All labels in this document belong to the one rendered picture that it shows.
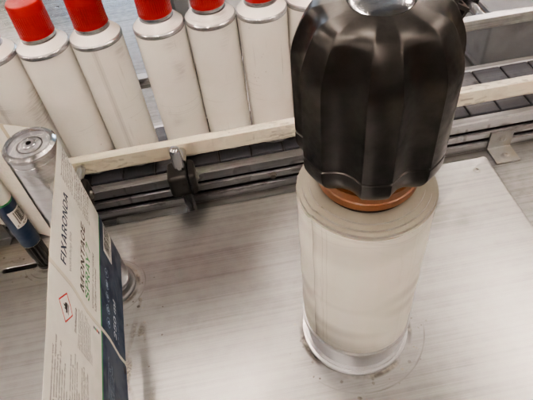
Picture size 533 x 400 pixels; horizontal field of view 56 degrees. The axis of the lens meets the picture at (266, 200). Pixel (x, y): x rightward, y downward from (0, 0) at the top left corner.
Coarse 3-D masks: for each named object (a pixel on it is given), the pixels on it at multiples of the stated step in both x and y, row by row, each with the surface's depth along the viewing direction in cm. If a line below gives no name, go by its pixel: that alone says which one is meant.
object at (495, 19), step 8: (520, 8) 60; (528, 8) 60; (472, 16) 60; (480, 16) 60; (488, 16) 60; (496, 16) 60; (504, 16) 60; (512, 16) 60; (520, 16) 60; (528, 16) 60; (464, 24) 60; (472, 24) 60; (480, 24) 60; (488, 24) 60; (496, 24) 60; (504, 24) 60; (144, 80) 58; (144, 88) 59
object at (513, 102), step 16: (512, 64) 66; (528, 64) 66; (464, 80) 65; (480, 80) 65; (496, 80) 65; (528, 96) 62; (464, 112) 61; (480, 112) 61; (496, 112) 61; (160, 128) 64; (256, 144) 61; (272, 144) 60; (288, 144) 60; (208, 160) 60; (224, 160) 60; (96, 176) 60; (112, 176) 59; (128, 176) 59; (144, 176) 59
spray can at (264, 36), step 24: (264, 0) 48; (240, 24) 50; (264, 24) 49; (264, 48) 51; (288, 48) 53; (264, 72) 53; (288, 72) 55; (264, 96) 56; (288, 96) 57; (264, 120) 58
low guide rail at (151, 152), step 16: (512, 80) 59; (528, 80) 59; (464, 96) 58; (480, 96) 59; (496, 96) 59; (512, 96) 60; (240, 128) 58; (256, 128) 57; (272, 128) 57; (288, 128) 58; (144, 144) 57; (160, 144) 57; (176, 144) 57; (192, 144) 57; (208, 144) 57; (224, 144) 58; (240, 144) 58; (80, 160) 56; (96, 160) 56; (112, 160) 57; (128, 160) 57; (144, 160) 58; (160, 160) 58
